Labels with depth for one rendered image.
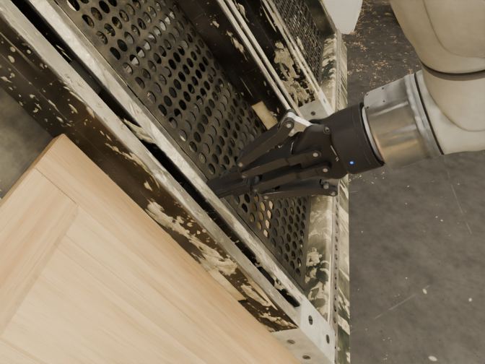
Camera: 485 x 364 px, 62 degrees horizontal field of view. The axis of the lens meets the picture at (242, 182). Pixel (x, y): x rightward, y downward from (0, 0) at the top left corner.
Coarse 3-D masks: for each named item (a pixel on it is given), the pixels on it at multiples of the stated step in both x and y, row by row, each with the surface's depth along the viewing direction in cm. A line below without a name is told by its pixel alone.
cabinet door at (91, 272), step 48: (48, 144) 43; (48, 192) 40; (96, 192) 44; (0, 240) 34; (48, 240) 38; (96, 240) 43; (144, 240) 48; (0, 288) 33; (48, 288) 37; (96, 288) 41; (144, 288) 47; (192, 288) 53; (0, 336) 33; (48, 336) 36; (96, 336) 40; (144, 336) 45; (192, 336) 51; (240, 336) 58
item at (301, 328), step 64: (0, 0) 35; (0, 64) 39; (64, 64) 39; (64, 128) 43; (128, 128) 46; (128, 192) 48; (192, 192) 51; (192, 256) 55; (256, 256) 59; (320, 320) 70
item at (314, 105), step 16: (240, 0) 96; (256, 0) 96; (256, 16) 98; (272, 16) 98; (256, 32) 101; (272, 32) 100; (288, 32) 105; (272, 48) 103; (288, 48) 102; (272, 64) 106; (288, 64) 105; (304, 64) 109; (288, 80) 108; (304, 80) 108; (304, 96) 111; (320, 96) 112; (304, 112) 114; (320, 112) 113
